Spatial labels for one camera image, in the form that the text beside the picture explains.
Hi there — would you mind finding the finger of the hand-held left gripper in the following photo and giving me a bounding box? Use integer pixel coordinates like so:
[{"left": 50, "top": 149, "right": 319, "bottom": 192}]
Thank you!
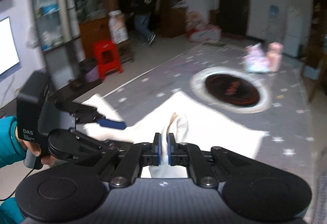
[
  {"left": 68, "top": 128, "right": 133, "bottom": 160},
  {"left": 54, "top": 100, "right": 126, "bottom": 129}
]

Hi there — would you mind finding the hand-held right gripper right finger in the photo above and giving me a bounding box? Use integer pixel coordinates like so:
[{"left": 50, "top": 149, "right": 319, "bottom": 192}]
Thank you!
[{"left": 167, "top": 133, "right": 239, "bottom": 188}]

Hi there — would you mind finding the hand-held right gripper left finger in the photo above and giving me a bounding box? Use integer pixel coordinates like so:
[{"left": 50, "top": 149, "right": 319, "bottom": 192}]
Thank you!
[{"left": 96, "top": 133, "right": 162, "bottom": 188}]

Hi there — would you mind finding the white fleece top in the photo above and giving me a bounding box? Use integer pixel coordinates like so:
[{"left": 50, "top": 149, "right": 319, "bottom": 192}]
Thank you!
[{"left": 81, "top": 91, "right": 266, "bottom": 178}]

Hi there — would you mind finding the person's left forearm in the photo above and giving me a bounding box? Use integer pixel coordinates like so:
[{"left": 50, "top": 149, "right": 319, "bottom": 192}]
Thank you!
[{"left": 0, "top": 115, "right": 27, "bottom": 168}]

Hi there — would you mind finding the person's left hand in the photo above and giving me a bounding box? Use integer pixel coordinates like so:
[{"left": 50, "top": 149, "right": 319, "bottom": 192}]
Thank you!
[{"left": 15, "top": 127, "right": 57, "bottom": 166}]

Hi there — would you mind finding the purple bin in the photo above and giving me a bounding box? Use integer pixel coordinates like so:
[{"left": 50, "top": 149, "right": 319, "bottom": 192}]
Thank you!
[{"left": 79, "top": 58, "right": 99, "bottom": 83}]

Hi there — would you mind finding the white lit screen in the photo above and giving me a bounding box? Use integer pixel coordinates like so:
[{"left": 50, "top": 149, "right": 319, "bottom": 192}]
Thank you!
[{"left": 0, "top": 17, "right": 20, "bottom": 83}]

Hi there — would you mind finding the red plastic stool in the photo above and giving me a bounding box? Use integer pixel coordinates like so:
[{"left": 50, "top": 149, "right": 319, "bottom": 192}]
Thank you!
[{"left": 92, "top": 39, "right": 123, "bottom": 81}]

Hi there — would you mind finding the round black induction cooktop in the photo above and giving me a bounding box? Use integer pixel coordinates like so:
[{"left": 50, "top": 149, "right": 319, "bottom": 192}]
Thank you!
[{"left": 203, "top": 72, "right": 261, "bottom": 108}]

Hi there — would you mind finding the glass display cabinet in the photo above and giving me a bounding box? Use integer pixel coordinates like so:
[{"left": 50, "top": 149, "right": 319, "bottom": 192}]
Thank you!
[{"left": 27, "top": 0, "right": 118, "bottom": 56}]

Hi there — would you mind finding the printed white sack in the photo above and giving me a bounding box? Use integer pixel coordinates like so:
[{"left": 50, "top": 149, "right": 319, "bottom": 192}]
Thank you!
[{"left": 109, "top": 10, "right": 128, "bottom": 44}]

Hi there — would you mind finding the person's teal jacket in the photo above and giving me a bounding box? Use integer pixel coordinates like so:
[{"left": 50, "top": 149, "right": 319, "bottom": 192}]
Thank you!
[{"left": 0, "top": 198, "right": 25, "bottom": 224}]

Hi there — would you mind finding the grey star tablecloth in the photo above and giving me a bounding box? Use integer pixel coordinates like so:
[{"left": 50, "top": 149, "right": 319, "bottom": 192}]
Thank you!
[{"left": 51, "top": 43, "right": 317, "bottom": 178}]

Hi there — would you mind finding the pink spotted play tent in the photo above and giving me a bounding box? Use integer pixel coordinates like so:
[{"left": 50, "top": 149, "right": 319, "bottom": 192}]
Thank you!
[{"left": 185, "top": 11, "right": 222, "bottom": 43}]

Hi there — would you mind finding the pastel tissue pack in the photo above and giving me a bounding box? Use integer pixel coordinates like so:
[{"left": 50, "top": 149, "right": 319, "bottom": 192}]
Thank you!
[{"left": 244, "top": 44, "right": 270, "bottom": 72}]

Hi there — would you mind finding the pink insulated bottle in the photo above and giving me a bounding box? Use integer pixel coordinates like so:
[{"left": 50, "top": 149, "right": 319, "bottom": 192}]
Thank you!
[{"left": 267, "top": 41, "right": 283, "bottom": 72}]

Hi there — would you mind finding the white water dispenser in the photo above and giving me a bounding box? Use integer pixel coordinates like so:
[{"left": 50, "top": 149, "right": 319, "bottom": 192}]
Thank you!
[{"left": 266, "top": 18, "right": 280, "bottom": 44}]

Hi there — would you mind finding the dark wooden door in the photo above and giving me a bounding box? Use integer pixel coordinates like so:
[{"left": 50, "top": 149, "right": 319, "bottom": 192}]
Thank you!
[{"left": 218, "top": 0, "right": 250, "bottom": 38}]

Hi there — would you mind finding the white fridge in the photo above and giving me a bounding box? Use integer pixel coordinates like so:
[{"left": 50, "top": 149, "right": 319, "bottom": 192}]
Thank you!
[{"left": 282, "top": 6, "right": 303, "bottom": 57}]

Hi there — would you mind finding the tall wooden display cabinet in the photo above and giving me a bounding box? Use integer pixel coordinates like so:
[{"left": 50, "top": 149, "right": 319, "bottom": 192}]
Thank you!
[{"left": 308, "top": 0, "right": 327, "bottom": 79}]

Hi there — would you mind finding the black cable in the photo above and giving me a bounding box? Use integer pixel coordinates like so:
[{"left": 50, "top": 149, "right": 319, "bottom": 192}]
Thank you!
[{"left": 0, "top": 166, "right": 35, "bottom": 201}]

